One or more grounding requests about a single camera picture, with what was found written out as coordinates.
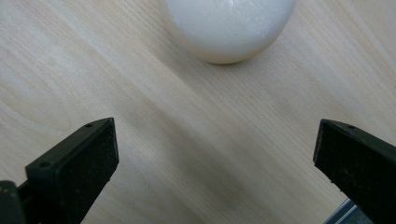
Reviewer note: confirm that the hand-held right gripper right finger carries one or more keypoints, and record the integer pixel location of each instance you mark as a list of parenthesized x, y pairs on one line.
[(361, 161)]

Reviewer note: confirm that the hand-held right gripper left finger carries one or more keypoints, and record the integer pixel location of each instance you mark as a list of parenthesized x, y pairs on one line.
[(74, 168)]

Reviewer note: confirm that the white round bowl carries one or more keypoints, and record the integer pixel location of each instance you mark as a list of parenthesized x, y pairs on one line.
[(229, 28)]

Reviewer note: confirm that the metal table edge rail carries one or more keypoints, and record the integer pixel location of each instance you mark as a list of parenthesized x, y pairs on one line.
[(344, 213)]

